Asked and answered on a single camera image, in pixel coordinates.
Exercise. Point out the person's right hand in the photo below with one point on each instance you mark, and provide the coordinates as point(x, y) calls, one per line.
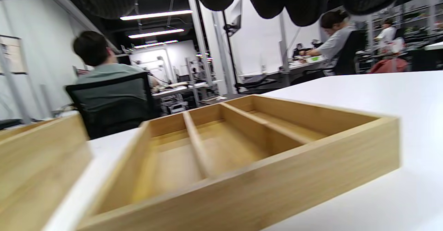
point(297, 2)

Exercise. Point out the wooden utensil storage box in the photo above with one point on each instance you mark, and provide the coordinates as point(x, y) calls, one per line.
point(34, 175)
point(311, 175)

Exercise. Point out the red chair cover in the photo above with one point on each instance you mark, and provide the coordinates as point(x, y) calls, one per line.
point(387, 65)

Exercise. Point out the long ceiling light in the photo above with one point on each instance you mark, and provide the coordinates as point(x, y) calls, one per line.
point(155, 33)
point(155, 44)
point(155, 15)

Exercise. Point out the black mesh office chair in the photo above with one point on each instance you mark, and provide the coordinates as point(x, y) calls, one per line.
point(110, 109)

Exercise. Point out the framed wall notice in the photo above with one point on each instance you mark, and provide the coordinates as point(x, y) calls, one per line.
point(12, 54)

